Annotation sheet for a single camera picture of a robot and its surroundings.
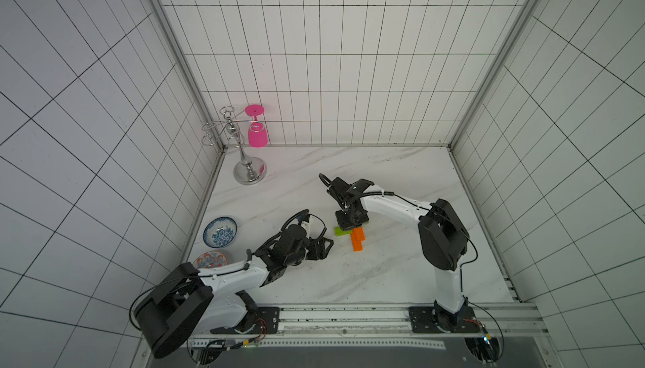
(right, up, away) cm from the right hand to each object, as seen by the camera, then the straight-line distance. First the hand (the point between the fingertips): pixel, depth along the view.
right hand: (348, 220), depth 91 cm
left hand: (-10, -8, -7) cm, 14 cm away
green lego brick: (-4, -3, -5) cm, 7 cm away
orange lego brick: (+2, -5, -3) cm, 7 cm away
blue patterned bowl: (-48, -4, -1) cm, 48 cm away
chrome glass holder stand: (-43, +18, +18) cm, 50 cm away
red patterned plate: (-47, -12, -8) cm, 49 cm away
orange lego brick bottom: (+3, -8, -4) cm, 10 cm away
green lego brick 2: (+5, +2, -11) cm, 13 cm away
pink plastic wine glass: (-37, +33, +12) cm, 51 cm away
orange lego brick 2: (+5, -3, -1) cm, 6 cm away
